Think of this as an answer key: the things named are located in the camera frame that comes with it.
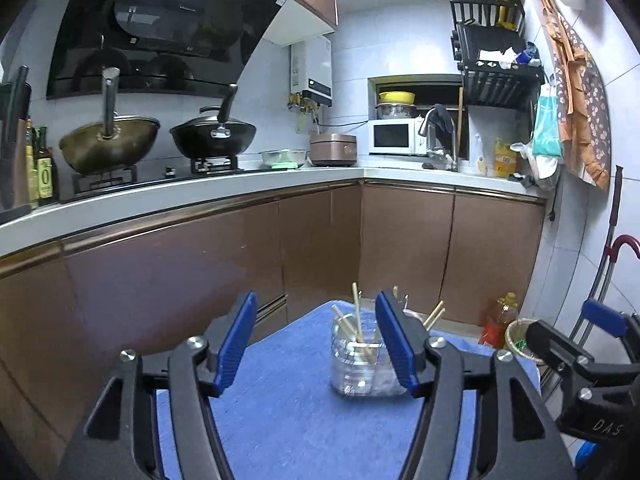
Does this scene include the black gas stove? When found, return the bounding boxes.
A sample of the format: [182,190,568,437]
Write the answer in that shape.
[71,154,242,197]

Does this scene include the black range hood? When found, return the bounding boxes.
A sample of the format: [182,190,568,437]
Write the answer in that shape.
[46,0,297,101]

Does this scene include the brown rice cooker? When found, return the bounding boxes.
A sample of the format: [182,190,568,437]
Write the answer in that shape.
[308,132,359,167]

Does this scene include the white microwave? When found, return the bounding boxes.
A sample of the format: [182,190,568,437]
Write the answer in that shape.
[368,116,430,157]

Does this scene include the steel faucet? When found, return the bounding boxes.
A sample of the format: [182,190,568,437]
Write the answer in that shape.
[418,104,459,172]

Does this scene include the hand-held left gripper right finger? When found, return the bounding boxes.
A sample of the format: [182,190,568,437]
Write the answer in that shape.
[374,290,576,480]

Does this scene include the white dish soap bottle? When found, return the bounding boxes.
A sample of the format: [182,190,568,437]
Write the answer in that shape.
[472,132,489,177]

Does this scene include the black wall dish rack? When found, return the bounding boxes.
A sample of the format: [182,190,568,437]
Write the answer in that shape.
[447,0,547,112]

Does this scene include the black wok with lid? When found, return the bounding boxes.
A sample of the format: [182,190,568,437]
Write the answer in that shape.
[169,84,258,160]

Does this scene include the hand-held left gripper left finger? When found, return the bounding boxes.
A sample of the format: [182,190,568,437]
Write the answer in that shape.
[57,291,259,480]

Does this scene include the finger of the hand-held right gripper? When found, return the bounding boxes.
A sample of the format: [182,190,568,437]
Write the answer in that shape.
[527,318,597,379]
[581,300,640,362]

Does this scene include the small yellow oil bottle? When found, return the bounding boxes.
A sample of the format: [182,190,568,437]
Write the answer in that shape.
[493,137,519,179]

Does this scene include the blue towel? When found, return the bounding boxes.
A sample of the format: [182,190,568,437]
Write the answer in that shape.
[155,300,544,480]

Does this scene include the clear utensil holder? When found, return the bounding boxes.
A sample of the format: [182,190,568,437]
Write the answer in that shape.
[329,309,417,399]

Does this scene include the beige trash bin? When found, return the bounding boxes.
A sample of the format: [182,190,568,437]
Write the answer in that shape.
[503,317,544,367]

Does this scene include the large oil bottle red label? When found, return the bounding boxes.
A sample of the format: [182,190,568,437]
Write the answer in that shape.
[478,292,519,350]

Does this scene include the brown floral apron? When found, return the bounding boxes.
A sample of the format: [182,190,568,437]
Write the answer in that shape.
[534,0,614,192]

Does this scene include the olive oil bottle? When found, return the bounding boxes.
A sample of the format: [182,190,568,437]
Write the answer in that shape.
[24,119,40,209]
[35,125,59,206]

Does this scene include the teal hanging bag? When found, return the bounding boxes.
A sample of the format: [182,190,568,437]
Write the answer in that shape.
[530,82,564,159]

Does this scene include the steel bowl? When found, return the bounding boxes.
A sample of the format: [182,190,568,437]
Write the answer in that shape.
[259,148,307,170]

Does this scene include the wooden chopstick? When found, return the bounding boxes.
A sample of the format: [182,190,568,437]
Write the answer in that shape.
[332,305,373,361]
[422,301,445,332]
[351,282,377,364]

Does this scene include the yellow gas valve pipes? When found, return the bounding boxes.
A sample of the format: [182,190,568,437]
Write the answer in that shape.
[287,92,322,134]

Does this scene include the white cloth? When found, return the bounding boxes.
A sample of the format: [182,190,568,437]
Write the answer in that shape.
[477,47,522,71]

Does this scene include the yellow basin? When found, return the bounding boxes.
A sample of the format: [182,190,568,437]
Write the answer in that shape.
[377,91,419,106]

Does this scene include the black knife holder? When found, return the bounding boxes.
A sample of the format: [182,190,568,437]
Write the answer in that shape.
[0,65,34,214]

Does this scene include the brass wok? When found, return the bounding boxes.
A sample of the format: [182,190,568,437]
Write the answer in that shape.
[58,67,162,176]

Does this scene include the person's right hand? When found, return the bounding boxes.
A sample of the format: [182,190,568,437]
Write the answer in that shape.
[574,442,599,471]

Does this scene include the white plastic bag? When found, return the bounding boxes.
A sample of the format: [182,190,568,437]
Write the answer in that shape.
[510,140,558,192]

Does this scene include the white water heater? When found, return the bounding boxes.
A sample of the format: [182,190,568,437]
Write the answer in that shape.
[288,35,335,107]

